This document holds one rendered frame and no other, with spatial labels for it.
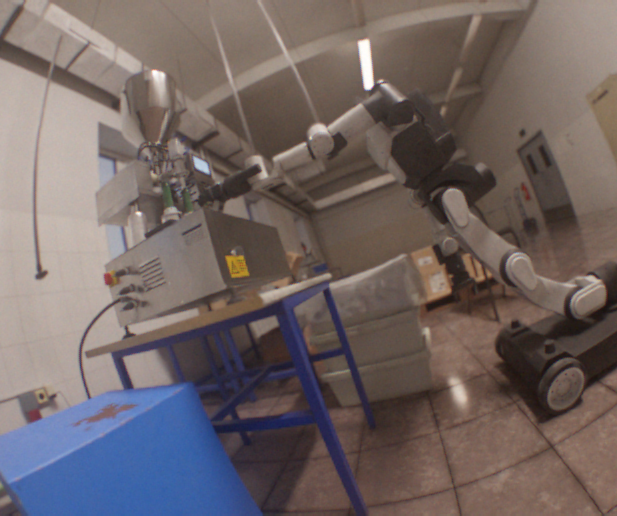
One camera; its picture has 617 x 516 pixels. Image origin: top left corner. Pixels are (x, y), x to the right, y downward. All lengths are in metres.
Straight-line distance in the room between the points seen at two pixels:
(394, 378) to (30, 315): 2.24
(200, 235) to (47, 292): 1.65
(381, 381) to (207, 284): 1.07
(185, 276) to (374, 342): 0.98
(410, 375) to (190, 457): 1.12
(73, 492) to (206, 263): 0.61
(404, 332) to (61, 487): 1.37
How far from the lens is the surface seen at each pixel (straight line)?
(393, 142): 1.04
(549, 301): 1.24
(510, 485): 0.96
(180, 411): 0.69
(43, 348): 2.15
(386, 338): 1.43
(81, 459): 0.55
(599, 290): 1.33
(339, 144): 0.95
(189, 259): 0.79
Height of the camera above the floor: 0.74
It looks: 5 degrees up
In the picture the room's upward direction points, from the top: 19 degrees counter-clockwise
